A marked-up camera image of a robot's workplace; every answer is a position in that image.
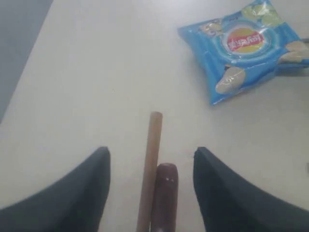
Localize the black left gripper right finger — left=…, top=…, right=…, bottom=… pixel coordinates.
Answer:
left=194, top=147, right=309, bottom=232

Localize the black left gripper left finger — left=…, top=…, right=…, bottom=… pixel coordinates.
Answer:
left=0, top=147, right=111, bottom=232

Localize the brown wooden spoon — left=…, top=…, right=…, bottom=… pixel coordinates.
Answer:
left=150, top=163, right=179, bottom=232

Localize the brown wooden chopstick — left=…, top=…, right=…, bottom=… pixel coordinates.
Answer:
left=136, top=112, right=163, bottom=232

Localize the blue potato chips bag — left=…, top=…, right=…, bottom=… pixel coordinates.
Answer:
left=178, top=0, right=309, bottom=105

